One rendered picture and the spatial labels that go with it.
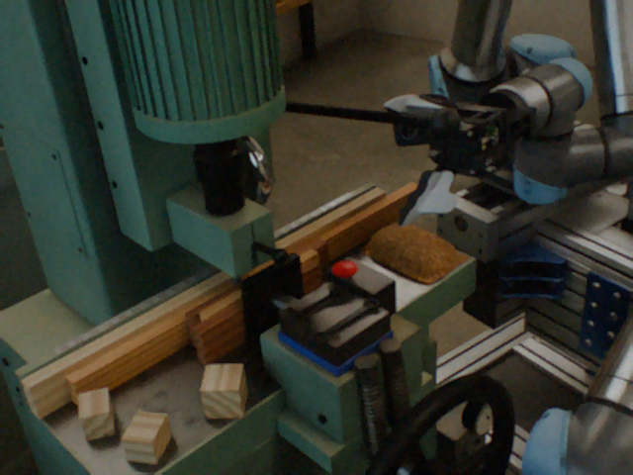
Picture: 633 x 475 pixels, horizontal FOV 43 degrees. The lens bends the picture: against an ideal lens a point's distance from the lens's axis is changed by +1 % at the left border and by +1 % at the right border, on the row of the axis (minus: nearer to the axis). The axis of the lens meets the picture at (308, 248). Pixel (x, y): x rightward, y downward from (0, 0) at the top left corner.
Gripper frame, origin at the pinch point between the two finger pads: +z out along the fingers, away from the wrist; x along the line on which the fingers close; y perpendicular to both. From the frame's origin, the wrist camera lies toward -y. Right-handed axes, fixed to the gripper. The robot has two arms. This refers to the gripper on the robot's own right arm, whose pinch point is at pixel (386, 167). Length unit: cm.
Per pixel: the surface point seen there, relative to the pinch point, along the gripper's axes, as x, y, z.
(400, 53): 76, -251, -268
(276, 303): 15.2, -9.4, 12.8
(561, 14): 61, -172, -304
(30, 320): 25, -55, 29
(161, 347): 17.9, -17.8, 25.5
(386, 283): 11.5, 3.8, 6.1
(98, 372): 16.4, -17.6, 34.1
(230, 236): 5.1, -12.1, 15.5
